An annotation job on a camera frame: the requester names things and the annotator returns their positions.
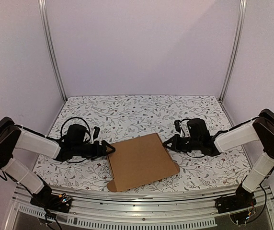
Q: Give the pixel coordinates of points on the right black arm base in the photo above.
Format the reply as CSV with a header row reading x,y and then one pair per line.
x,y
241,199

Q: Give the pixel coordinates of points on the floral patterned table mat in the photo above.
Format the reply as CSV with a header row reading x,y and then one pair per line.
x,y
124,117

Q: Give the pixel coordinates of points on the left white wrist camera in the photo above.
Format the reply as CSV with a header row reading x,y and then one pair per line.
x,y
94,134

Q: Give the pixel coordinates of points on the brown cardboard box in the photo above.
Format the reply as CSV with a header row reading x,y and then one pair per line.
x,y
139,161

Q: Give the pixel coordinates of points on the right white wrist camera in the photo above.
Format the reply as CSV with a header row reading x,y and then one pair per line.
x,y
180,128

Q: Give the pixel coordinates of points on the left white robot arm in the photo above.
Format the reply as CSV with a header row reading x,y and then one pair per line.
x,y
15,138

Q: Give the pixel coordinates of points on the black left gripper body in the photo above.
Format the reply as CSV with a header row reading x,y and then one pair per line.
x,y
80,151

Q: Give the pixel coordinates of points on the aluminium front rail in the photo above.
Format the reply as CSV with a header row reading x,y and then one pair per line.
x,y
94,210

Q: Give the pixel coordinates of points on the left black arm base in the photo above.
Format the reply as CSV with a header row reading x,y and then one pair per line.
x,y
45,199

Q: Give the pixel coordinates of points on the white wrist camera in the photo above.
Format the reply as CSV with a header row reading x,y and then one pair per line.
x,y
94,134
180,128

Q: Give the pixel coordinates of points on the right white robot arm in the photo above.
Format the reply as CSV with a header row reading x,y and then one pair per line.
x,y
255,134

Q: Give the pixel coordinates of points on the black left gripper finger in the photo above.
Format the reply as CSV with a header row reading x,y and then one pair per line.
x,y
106,152
106,146

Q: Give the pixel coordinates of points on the right aluminium frame post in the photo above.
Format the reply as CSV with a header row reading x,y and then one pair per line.
x,y
234,50

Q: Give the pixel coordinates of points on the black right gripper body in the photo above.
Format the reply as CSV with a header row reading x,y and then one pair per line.
x,y
176,143

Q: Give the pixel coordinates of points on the left aluminium frame post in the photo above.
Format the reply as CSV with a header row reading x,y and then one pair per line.
x,y
51,50

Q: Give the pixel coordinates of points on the aluminium frame post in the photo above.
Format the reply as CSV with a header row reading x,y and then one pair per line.
x,y
51,50
234,50

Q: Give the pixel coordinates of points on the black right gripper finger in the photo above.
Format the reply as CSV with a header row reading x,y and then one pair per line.
x,y
172,148
172,141

